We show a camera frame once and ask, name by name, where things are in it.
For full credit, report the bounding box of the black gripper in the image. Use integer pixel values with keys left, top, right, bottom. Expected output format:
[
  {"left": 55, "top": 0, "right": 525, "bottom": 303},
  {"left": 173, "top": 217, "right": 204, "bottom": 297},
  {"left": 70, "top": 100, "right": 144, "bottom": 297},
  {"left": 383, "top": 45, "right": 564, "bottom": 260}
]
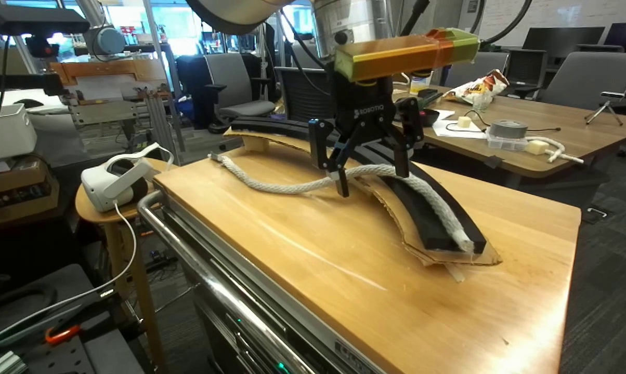
[{"left": 307, "top": 73, "right": 423, "bottom": 197}]

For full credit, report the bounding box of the white rope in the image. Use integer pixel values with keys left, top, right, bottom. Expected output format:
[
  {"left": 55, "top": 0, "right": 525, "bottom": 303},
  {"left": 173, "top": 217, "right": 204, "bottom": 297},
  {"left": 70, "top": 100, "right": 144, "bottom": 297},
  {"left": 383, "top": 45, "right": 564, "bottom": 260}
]
[{"left": 210, "top": 152, "right": 477, "bottom": 255}]

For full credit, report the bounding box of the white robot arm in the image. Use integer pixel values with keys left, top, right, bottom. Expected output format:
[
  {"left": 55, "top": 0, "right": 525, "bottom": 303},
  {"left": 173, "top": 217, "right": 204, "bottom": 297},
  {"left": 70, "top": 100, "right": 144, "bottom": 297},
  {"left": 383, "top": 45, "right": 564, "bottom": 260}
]
[{"left": 187, "top": 0, "right": 421, "bottom": 197}]

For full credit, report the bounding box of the black curved foam track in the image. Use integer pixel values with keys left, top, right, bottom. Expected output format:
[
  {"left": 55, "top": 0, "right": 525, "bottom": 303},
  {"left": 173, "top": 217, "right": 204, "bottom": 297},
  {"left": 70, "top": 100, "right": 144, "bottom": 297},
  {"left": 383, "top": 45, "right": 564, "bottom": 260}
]
[{"left": 231, "top": 121, "right": 486, "bottom": 255}]

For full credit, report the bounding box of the white paper sheet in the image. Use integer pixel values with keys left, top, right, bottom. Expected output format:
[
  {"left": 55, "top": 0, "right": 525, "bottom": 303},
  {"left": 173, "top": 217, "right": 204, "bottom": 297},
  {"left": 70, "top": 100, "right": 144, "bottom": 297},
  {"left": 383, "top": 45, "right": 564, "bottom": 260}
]
[{"left": 432, "top": 110, "right": 486, "bottom": 139}]

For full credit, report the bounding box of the chip bag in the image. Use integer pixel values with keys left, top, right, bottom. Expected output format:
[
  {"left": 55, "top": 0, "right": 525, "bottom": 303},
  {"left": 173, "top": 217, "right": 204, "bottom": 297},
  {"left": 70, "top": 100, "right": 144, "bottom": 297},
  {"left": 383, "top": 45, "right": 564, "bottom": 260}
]
[{"left": 443, "top": 68, "right": 510, "bottom": 106}]

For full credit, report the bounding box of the grey tape roll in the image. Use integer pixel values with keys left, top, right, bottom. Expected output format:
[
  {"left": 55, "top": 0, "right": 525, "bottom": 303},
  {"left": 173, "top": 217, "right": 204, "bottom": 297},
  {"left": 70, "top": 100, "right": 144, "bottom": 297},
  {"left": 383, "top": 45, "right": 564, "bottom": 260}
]
[{"left": 489, "top": 121, "right": 527, "bottom": 141}]

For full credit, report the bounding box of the grey office chair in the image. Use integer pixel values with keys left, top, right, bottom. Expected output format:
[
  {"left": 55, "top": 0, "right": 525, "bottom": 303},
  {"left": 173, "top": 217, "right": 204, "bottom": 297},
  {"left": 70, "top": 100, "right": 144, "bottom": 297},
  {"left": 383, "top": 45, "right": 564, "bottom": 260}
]
[{"left": 205, "top": 54, "right": 275, "bottom": 131}]

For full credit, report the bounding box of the grey metal cart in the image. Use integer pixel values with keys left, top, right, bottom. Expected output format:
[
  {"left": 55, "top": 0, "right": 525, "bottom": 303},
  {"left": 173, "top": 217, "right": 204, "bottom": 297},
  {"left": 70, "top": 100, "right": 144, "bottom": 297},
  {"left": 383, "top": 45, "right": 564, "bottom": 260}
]
[{"left": 137, "top": 192, "right": 383, "bottom": 374}]

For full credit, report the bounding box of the round wooden stool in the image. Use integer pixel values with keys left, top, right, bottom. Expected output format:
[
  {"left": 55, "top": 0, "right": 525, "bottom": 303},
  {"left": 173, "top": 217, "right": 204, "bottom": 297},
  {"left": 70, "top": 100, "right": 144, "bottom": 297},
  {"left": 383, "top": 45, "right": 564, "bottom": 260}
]
[{"left": 75, "top": 161, "right": 167, "bottom": 374}]

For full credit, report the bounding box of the white VR headset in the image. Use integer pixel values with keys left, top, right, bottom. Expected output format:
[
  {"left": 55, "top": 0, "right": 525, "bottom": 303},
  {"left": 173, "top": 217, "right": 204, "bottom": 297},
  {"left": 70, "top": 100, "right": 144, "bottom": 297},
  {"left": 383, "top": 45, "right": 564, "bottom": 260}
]
[{"left": 80, "top": 144, "right": 174, "bottom": 213}]

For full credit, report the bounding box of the orange green wrist camera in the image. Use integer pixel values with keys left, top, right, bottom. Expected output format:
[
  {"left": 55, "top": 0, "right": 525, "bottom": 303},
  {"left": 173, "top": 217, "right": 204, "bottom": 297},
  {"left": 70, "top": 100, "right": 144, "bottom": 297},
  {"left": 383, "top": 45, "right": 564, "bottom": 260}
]
[{"left": 334, "top": 27, "right": 480, "bottom": 81}]

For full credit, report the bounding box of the small camera tripod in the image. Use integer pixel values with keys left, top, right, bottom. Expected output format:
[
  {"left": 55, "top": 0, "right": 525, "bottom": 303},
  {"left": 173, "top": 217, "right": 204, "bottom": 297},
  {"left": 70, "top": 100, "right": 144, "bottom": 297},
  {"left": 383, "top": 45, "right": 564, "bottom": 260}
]
[{"left": 584, "top": 92, "right": 626, "bottom": 127}]

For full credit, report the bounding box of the white headset cable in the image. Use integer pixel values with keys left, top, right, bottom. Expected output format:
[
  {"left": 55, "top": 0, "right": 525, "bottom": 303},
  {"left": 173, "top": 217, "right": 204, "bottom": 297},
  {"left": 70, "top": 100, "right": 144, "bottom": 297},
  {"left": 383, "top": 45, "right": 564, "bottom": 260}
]
[{"left": 0, "top": 201, "right": 140, "bottom": 352}]

